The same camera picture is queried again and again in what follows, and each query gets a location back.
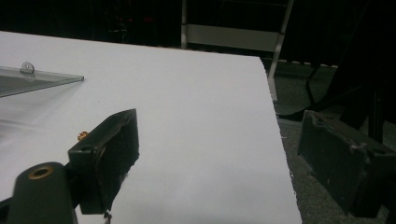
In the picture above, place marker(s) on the clear glass plate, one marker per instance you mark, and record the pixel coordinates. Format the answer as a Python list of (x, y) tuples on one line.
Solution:
[(28, 81)]

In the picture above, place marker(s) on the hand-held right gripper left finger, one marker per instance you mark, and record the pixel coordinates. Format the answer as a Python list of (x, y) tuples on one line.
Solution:
[(106, 155)]

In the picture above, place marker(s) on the small brass screw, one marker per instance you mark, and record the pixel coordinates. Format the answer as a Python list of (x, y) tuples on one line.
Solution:
[(82, 135)]

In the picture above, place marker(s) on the metal frame stand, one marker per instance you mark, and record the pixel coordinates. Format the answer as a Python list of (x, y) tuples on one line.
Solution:
[(232, 37)]

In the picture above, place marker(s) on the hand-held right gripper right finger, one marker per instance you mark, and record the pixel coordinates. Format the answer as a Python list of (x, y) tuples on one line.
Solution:
[(339, 161)]

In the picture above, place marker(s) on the small metal washer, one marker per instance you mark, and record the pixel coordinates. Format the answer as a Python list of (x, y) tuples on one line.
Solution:
[(27, 67)]

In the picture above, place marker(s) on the black stand leg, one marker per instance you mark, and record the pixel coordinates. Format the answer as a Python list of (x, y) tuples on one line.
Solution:
[(370, 102)]

